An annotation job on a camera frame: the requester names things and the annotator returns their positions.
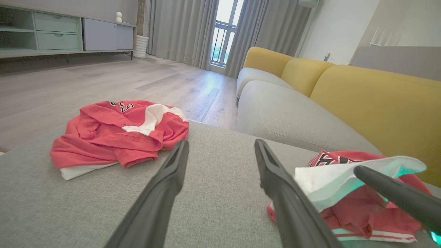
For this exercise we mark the glass balcony door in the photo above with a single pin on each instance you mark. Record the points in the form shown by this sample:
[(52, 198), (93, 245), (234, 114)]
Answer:
[(224, 34)]

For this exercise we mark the grey sofa chaise seat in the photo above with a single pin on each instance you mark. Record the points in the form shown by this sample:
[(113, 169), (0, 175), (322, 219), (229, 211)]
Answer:
[(224, 193)]

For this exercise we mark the grey curtain beside sofa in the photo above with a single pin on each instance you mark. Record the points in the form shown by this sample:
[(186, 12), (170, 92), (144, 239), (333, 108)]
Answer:
[(268, 27)]

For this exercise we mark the grey panel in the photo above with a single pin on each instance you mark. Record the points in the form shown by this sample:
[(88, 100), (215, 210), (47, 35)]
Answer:
[(399, 62)]

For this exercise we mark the red basketball shorts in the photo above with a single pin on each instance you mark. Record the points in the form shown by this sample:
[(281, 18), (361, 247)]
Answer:
[(103, 137)]

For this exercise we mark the wide white cabinet door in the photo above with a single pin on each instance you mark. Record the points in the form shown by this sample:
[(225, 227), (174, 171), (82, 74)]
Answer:
[(100, 34)]

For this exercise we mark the small grey sofa seat cushion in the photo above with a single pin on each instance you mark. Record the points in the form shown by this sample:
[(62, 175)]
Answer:
[(255, 75)]

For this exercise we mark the wall socket with plug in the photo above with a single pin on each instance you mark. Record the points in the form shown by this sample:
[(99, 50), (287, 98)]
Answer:
[(327, 56)]

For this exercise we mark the white ribbed planter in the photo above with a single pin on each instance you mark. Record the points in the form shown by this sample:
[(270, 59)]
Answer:
[(140, 46)]

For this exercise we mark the small yellow sofa back cushion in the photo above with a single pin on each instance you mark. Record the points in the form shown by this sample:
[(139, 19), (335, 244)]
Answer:
[(267, 60)]

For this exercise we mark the small white figurine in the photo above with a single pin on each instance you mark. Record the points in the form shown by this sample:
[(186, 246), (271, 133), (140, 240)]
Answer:
[(119, 17)]

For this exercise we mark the red basketball jersey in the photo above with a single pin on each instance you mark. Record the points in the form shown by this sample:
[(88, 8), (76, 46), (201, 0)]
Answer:
[(365, 206)]

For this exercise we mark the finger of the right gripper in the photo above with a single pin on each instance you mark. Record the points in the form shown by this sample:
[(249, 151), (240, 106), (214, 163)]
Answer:
[(406, 199)]

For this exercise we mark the white slatted rack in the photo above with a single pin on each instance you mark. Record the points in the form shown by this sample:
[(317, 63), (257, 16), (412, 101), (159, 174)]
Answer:
[(382, 38)]

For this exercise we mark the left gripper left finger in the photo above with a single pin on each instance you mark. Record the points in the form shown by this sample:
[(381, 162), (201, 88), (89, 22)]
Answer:
[(155, 213)]

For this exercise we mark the large yellow sofa back cushion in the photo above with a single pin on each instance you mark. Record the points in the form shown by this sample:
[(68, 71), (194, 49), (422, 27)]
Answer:
[(386, 110)]

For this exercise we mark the medium yellow sofa back cushion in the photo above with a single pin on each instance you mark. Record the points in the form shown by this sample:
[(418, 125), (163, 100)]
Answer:
[(305, 75)]

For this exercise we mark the wide grey curtain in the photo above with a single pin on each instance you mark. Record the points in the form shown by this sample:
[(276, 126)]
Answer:
[(182, 31)]

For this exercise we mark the mint green cabinet drawer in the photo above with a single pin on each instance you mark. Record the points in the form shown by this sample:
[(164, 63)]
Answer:
[(55, 23), (58, 42)]

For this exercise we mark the narrow white cabinet door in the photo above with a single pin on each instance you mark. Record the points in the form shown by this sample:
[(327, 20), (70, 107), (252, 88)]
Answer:
[(124, 37)]

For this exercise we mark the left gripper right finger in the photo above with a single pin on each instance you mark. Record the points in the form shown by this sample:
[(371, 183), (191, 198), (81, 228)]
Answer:
[(293, 213)]

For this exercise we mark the brown plant trunk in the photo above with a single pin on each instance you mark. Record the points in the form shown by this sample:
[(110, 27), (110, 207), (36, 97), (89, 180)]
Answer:
[(141, 17)]

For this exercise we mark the mint green TV cabinet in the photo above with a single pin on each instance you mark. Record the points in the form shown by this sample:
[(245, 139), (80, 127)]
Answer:
[(20, 51)]

